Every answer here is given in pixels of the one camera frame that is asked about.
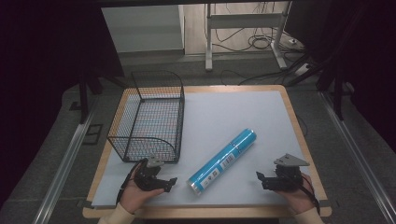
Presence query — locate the white metal desk frame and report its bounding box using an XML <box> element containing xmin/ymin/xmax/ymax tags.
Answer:
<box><xmin>204</xmin><ymin>1</ymin><xmax>293</xmax><ymax>72</ymax></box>

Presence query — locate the black metal stand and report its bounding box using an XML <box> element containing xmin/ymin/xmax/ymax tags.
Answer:
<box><xmin>77</xmin><ymin>69</ymin><xmax>106</xmax><ymax>125</ymax></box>
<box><xmin>317</xmin><ymin>59</ymin><xmax>356</xmax><ymax>121</ymax></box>

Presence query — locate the black floor frame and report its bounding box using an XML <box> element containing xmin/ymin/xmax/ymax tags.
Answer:
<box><xmin>81</xmin><ymin>123</ymin><xmax>105</xmax><ymax>146</ymax></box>

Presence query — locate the white power strip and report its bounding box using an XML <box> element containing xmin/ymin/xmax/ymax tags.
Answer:
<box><xmin>293</xmin><ymin>63</ymin><xmax>313</xmax><ymax>77</ymax></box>

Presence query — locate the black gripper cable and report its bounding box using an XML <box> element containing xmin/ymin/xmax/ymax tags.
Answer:
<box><xmin>299</xmin><ymin>173</ymin><xmax>321</xmax><ymax>217</ymax></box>
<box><xmin>116</xmin><ymin>160</ymin><xmax>144</xmax><ymax>204</ymax></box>

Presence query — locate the pale grey table mat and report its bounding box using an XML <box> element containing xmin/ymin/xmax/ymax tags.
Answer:
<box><xmin>91</xmin><ymin>90</ymin><xmax>310</xmax><ymax>209</ymax></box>

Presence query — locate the dark curtain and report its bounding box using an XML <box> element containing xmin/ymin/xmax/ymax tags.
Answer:
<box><xmin>0</xmin><ymin>0</ymin><xmax>125</xmax><ymax>200</ymax></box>
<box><xmin>284</xmin><ymin>0</ymin><xmax>396</xmax><ymax>153</ymax></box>

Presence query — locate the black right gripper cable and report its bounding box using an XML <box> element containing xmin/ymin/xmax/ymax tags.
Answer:
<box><xmin>299</xmin><ymin>173</ymin><xmax>321</xmax><ymax>217</ymax></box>

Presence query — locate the blue wrapped roll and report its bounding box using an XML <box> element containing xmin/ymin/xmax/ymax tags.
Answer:
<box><xmin>186</xmin><ymin>127</ymin><xmax>258</xmax><ymax>197</ymax></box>

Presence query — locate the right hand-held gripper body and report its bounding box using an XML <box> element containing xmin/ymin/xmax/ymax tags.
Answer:
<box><xmin>273</xmin><ymin>153</ymin><xmax>311</xmax><ymax>192</ymax></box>

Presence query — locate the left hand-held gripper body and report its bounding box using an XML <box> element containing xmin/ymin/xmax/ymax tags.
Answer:
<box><xmin>134</xmin><ymin>156</ymin><xmax>164</xmax><ymax>191</ymax></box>

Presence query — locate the black wire basket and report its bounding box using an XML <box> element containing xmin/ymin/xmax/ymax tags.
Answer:
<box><xmin>106</xmin><ymin>70</ymin><xmax>186</xmax><ymax>164</ymax></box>

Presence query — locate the aluminium floor rail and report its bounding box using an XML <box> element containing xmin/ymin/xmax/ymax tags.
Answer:
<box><xmin>318</xmin><ymin>91</ymin><xmax>396</xmax><ymax>220</ymax></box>
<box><xmin>32</xmin><ymin>113</ymin><xmax>96</xmax><ymax>224</ymax></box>

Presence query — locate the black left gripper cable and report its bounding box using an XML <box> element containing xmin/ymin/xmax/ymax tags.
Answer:
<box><xmin>116</xmin><ymin>160</ymin><xmax>144</xmax><ymax>204</ymax></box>

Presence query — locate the white wall panel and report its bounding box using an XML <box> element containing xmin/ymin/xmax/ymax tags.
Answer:
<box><xmin>100</xmin><ymin>4</ymin><xmax>185</xmax><ymax>54</ymax></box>

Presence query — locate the person's right hand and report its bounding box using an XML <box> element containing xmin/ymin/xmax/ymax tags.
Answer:
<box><xmin>275</xmin><ymin>173</ymin><xmax>316</xmax><ymax>216</ymax></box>

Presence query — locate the tangle of black floor cables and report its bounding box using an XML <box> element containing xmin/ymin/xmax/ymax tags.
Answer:
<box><xmin>214</xmin><ymin>3</ymin><xmax>307</xmax><ymax>87</ymax></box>

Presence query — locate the person's left hand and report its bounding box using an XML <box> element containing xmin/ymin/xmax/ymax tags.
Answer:
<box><xmin>119</xmin><ymin>169</ymin><xmax>166</xmax><ymax>215</ymax></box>

